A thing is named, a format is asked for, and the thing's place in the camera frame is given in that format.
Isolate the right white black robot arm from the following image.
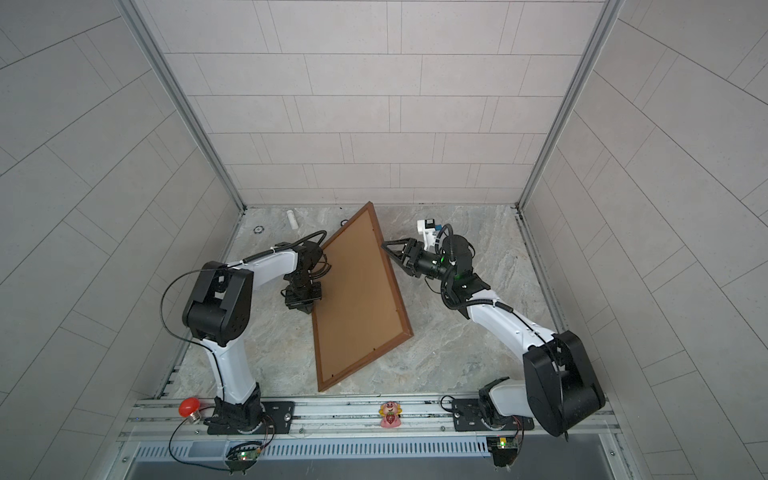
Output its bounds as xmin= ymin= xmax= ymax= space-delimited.
xmin=381 ymin=234 xmax=606 ymax=437

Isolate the brown wooden picture frame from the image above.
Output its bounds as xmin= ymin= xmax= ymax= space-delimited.
xmin=311 ymin=201 xmax=415 ymax=394

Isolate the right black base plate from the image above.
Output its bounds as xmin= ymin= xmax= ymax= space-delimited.
xmin=449 ymin=398 xmax=535 ymax=432

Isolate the right green circuit board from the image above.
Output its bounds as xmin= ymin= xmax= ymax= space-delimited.
xmin=486 ymin=437 xmax=520 ymax=468

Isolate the pink toy figure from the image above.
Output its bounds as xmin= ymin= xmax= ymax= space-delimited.
xmin=379 ymin=401 xmax=402 ymax=429

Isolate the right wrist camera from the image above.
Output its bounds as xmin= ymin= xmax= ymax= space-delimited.
xmin=417 ymin=219 xmax=442 ymax=252

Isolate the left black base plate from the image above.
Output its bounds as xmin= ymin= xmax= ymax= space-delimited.
xmin=203 ymin=401 xmax=295 ymax=435

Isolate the green circuit board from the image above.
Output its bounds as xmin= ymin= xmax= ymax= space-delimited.
xmin=225 ymin=441 xmax=263 ymax=475
xmin=486 ymin=437 xmax=520 ymax=468

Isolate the red emergency stop button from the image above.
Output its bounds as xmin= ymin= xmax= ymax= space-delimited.
xmin=178 ymin=397 xmax=201 ymax=423

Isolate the left green circuit board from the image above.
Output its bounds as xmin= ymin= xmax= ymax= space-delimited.
xmin=225 ymin=441 xmax=263 ymax=475

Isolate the white cylinder tube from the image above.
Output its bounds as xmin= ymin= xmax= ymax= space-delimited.
xmin=286 ymin=209 xmax=299 ymax=230

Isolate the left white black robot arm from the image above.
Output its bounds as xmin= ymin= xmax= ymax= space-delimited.
xmin=182 ymin=236 xmax=331 ymax=433

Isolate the white vented cable duct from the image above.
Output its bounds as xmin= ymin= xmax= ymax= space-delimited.
xmin=134 ymin=436 xmax=490 ymax=463

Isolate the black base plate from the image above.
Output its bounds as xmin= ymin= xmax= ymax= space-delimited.
xmin=203 ymin=401 xmax=295 ymax=435
xmin=449 ymin=398 xmax=535 ymax=432

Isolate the aluminium front rail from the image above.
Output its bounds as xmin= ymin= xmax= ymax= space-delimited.
xmin=119 ymin=392 xmax=619 ymax=443

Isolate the brown cardboard backing board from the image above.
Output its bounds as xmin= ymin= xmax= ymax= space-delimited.
xmin=316 ymin=208 xmax=407 ymax=385

